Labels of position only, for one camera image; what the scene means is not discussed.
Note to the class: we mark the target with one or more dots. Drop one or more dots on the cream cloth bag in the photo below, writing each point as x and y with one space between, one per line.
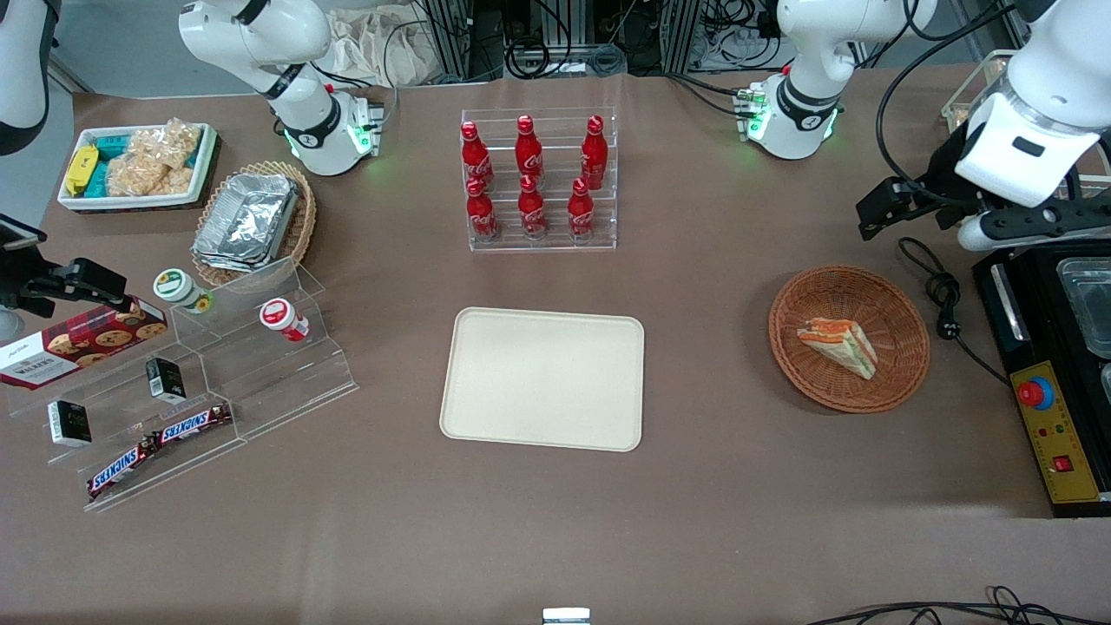
373 48

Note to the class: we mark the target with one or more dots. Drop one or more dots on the aluminium profile frame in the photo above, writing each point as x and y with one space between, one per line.
469 39

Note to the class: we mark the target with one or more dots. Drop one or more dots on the red cola bottle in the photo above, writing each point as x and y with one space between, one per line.
594 152
529 149
532 210
474 156
481 213
581 210

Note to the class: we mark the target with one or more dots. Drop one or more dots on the clear plastic container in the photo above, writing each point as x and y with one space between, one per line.
1092 304

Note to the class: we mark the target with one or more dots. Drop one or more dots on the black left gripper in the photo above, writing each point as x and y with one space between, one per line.
941 181

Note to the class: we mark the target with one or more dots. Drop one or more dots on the small black box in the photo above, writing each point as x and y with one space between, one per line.
165 379
69 424

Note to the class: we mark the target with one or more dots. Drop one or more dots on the triangular sandwich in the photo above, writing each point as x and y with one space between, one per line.
840 345

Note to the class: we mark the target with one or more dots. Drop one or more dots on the bagged rice crackers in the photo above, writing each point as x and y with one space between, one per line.
156 161

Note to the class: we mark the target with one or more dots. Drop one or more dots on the green lid yogurt cup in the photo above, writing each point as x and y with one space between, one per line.
178 288

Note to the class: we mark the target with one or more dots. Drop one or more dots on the beige rectangular tray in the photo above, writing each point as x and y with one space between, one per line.
542 378

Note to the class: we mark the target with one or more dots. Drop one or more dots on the red Walkers cookie box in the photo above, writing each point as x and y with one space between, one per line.
78 345

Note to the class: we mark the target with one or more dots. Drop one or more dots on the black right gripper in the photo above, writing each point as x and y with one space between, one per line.
35 287

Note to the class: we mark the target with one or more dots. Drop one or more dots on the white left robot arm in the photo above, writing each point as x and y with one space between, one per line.
1037 130

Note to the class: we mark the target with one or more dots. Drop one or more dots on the clear acrylic stepped shelf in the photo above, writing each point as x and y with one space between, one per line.
260 382

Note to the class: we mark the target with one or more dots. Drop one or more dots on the white rectangular snack bin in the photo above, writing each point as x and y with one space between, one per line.
130 201

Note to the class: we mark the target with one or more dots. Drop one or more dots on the clear box with wooden rim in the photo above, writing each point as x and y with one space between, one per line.
963 100

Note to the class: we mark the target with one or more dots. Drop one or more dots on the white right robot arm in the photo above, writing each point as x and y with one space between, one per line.
286 69

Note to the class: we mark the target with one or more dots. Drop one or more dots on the clear acrylic bottle rack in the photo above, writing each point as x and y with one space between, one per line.
555 243

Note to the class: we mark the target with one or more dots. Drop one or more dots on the teal snack pack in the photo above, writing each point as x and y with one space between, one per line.
108 148

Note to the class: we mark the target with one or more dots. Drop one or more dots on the Snickers chocolate bar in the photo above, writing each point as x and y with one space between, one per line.
121 467
193 424

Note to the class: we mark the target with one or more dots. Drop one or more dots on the brown round wicker basket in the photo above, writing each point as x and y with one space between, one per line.
894 347

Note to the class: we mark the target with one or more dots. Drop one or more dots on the red lid yogurt cup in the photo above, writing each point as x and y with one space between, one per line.
282 319

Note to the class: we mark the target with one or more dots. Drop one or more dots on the yellow snack pack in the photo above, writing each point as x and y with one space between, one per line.
81 169

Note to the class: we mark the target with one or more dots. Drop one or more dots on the stacked aluminium foil containers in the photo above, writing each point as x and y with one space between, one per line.
247 221

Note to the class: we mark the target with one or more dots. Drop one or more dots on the black machine with yellow panel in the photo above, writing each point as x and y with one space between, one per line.
1055 434

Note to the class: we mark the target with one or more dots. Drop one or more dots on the tan oval wicker basket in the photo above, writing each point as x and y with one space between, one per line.
299 234

